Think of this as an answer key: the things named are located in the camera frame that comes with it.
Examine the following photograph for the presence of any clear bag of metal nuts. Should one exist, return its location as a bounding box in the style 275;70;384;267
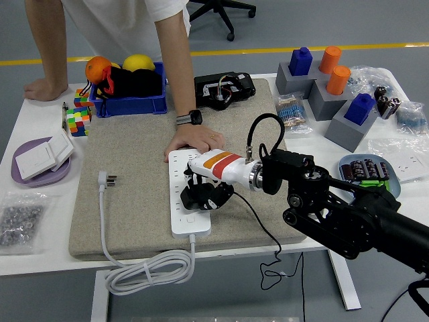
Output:
0;191;56;256

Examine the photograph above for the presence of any large white wall switch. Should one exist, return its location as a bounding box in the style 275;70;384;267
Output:
15;142;58;181

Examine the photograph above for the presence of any orange fruit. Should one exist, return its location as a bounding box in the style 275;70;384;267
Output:
84;56;113;85

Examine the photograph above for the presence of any light blue tray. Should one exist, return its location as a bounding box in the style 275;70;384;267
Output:
337;153;402;199

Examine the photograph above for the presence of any blue peg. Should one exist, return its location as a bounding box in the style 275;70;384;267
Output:
288;46;314;76
344;93;376;127

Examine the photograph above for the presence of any blue plastic bin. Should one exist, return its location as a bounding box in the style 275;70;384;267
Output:
88;61;168;118

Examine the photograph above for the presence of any pile of green cylinders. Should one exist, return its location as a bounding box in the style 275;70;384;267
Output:
360;179;391;189

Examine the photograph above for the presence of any black plug adapter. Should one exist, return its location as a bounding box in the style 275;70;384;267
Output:
180;185;215;213

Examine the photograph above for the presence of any white power strip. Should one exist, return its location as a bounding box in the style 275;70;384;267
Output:
167;149;212;239

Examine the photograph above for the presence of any person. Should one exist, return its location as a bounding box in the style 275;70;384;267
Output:
61;0;192;63

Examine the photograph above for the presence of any silver pen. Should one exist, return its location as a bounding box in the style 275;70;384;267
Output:
61;101;70;135

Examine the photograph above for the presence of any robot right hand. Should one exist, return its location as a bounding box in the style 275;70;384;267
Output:
182;148;258;212

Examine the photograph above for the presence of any black pouch with red trim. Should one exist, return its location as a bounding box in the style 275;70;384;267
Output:
89;65;164;101

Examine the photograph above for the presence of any large crumpled clear bag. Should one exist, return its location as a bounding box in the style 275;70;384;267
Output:
348;64;403;101

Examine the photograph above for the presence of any black adapter cord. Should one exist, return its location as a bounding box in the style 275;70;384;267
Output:
232;191;308;322

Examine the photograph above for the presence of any grey-brown mat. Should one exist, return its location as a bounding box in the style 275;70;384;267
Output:
68;78;309;261

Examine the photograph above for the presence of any purple tray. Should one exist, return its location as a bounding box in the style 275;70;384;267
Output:
11;136;72;188

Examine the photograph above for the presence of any black electronic device with wires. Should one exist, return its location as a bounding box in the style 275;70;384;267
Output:
193;71;257;111

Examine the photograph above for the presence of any white power cable with plug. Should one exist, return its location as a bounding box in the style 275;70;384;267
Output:
97;170;197;296

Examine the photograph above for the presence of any black wristwatch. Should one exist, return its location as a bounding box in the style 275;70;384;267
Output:
175;109;203;127

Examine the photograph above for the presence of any black office chair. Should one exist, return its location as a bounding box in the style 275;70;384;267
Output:
189;0;257;42

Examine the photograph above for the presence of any grey block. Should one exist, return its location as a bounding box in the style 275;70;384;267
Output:
275;62;322;95
307;78;356;121
324;99;379;152

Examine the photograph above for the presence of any white-edged puzzle cube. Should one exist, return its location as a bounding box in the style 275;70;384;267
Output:
66;106;93;138

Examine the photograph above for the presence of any person's right hand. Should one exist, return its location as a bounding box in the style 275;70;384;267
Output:
23;77;70;101

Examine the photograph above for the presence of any person's left hand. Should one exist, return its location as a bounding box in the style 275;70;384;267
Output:
164;123;225;164

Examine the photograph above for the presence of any clear bag of striped resistors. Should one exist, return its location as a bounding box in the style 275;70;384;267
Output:
275;93;314;135

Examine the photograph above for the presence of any small white wall switch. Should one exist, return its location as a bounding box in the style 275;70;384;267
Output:
48;129;75;172

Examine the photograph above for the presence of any orange-sided puzzle cube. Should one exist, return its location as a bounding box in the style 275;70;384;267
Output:
73;87;95;108

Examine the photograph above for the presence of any large yellow lemon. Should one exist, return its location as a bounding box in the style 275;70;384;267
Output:
122;54;156;72

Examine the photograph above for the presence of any white table leg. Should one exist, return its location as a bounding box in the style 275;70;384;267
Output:
90;270;111;322
327;250;362;311

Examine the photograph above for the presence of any orange cylinder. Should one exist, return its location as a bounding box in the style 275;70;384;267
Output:
326;65;352;96
318;46;343;74

